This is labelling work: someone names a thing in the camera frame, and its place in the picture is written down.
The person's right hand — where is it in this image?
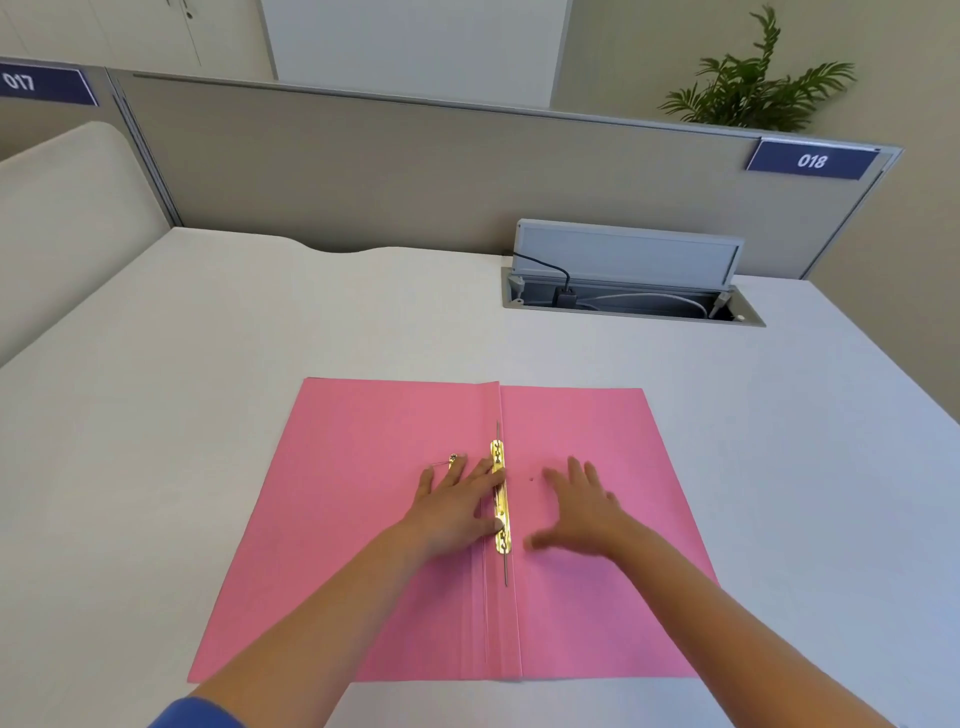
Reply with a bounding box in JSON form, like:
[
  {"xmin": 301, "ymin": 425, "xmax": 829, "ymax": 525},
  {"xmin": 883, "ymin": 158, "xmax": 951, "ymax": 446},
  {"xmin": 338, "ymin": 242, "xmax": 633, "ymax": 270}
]
[{"xmin": 523, "ymin": 455, "xmax": 628, "ymax": 562}]

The person's right forearm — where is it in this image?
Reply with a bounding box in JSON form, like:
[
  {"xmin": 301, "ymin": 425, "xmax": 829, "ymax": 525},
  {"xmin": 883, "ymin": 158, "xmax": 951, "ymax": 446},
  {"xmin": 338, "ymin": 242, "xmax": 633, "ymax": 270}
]
[{"xmin": 609, "ymin": 526, "xmax": 898, "ymax": 728}]

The grey desk cable tray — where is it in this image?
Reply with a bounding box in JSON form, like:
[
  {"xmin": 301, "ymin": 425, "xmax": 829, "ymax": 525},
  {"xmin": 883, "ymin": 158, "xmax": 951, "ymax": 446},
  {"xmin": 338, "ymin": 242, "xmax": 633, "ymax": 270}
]
[{"xmin": 500, "ymin": 264, "xmax": 767, "ymax": 329}]

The beige desk partition panel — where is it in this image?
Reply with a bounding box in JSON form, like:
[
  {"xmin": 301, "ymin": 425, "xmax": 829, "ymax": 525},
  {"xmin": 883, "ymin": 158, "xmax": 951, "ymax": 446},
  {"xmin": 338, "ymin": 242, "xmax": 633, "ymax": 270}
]
[{"xmin": 107, "ymin": 68, "xmax": 906, "ymax": 281}]

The pink open paper folder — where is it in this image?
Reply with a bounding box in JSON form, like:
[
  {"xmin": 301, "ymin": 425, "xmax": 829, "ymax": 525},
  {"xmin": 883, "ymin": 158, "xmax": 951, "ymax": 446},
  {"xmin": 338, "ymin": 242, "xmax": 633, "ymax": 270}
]
[{"xmin": 187, "ymin": 377, "xmax": 721, "ymax": 685}]

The gold metal folder fastener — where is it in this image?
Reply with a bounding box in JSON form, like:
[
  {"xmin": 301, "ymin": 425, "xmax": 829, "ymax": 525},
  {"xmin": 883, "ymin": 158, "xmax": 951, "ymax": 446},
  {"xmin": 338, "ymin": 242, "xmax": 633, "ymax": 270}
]
[{"xmin": 489, "ymin": 422, "xmax": 516, "ymax": 587}]

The black cable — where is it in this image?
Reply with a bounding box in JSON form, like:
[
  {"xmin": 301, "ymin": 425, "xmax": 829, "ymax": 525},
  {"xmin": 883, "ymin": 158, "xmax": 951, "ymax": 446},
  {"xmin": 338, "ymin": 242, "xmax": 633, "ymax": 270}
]
[{"xmin": 511, "ymin": 252, "xmax": 571, "ymax": 292}]

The blue number label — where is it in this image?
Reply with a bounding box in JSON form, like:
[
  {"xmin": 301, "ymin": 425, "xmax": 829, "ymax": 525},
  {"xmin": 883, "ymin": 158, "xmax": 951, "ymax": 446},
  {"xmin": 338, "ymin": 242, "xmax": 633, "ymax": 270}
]
[
  {"xmin": 745, "ymin": 136, "xmax": 881, "ymax": 182},
  {"xmin": 0, "ymin": 64, "xmax": 101, "ymax": 108}
]

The person's left forearm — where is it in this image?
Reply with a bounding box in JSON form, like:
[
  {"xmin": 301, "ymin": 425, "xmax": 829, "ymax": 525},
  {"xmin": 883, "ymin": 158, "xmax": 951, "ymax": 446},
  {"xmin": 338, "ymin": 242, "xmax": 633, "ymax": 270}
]
[{"xmin": 186, "ymin": 522, "xmax": 442, "ymax": 728}]

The person's left hand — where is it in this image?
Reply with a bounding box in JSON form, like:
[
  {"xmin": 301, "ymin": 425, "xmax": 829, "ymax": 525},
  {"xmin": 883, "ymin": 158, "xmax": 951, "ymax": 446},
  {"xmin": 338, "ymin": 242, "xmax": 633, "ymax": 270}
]
[{"xmin": 403, "ymin": 453, "xmax": 511, "ymax": 561}]

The beige side partition panel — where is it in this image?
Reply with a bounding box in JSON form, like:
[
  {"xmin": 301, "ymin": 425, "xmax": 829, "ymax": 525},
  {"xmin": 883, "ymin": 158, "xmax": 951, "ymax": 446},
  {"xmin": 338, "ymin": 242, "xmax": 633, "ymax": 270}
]
[{"xmin": 0, "ymin": 56, "xmax": 186, "ymax": 231}]

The grey cable box lid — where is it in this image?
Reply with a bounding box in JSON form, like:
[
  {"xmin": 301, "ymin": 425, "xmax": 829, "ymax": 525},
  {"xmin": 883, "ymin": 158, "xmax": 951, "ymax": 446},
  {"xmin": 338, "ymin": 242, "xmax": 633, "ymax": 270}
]
[{"xmin": 515, "ymin": 218, "xmax": 746, "ymax": 291}]

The white cable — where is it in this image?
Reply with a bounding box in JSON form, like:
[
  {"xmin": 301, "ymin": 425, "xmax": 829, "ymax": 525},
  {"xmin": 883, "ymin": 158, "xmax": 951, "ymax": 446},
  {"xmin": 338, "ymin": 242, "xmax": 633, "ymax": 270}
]
[{"xmin": 576, "ymin": 291, "xmax": 715, "ymax": 317}]

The green potted plant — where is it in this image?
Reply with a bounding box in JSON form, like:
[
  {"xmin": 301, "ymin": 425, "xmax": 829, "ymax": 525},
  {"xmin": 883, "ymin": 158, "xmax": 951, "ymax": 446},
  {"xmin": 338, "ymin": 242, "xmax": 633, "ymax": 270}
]
[{"xmin": 659, "ymin": 5, "xmax": 857, "ymax": 135}]

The white wall board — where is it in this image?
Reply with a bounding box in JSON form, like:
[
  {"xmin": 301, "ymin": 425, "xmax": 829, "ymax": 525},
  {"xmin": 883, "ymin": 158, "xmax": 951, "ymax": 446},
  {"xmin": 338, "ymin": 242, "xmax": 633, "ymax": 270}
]
[{"xmin": 258, "ymin": 0, "xmax": 576, "ymax": 111}]

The beige cabinet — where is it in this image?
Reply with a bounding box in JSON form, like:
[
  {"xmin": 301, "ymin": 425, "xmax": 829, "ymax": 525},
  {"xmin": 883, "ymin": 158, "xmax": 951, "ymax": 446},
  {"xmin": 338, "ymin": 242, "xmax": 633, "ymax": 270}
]
[{"xmin": 0, "ymin": 0, "xmax": 279, "ymax": 83}]

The beige curved desk panel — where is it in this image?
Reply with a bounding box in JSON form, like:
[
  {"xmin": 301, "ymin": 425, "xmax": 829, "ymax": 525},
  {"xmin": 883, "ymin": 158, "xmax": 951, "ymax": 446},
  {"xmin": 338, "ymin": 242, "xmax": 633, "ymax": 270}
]
[{"xmin": 0, "ymin": 120, "xmax": 173, "ymax": 369}]

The blue shirt sleeve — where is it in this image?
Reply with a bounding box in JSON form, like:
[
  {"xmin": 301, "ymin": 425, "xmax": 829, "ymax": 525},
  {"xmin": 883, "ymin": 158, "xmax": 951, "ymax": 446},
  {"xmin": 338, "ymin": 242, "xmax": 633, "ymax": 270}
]
[{"xmin": 147, "ymin": 696, "xmax": 250, "ymax": 728}]

